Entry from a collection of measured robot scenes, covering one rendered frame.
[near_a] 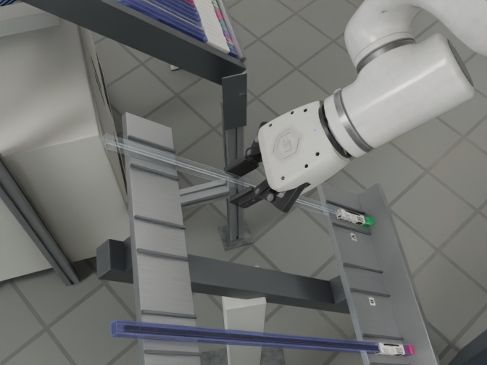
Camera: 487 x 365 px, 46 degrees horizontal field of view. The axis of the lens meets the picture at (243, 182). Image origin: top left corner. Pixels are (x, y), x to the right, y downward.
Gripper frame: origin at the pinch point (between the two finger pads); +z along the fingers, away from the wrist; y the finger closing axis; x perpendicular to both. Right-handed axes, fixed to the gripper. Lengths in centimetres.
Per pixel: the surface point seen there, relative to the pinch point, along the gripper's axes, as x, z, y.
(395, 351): 24.3, -4.5, 22.4
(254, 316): 11.9, 10.4, 14.0
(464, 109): 128, -13, -70
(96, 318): 47, 88, -16
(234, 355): 26.5, 26.3, 14.0
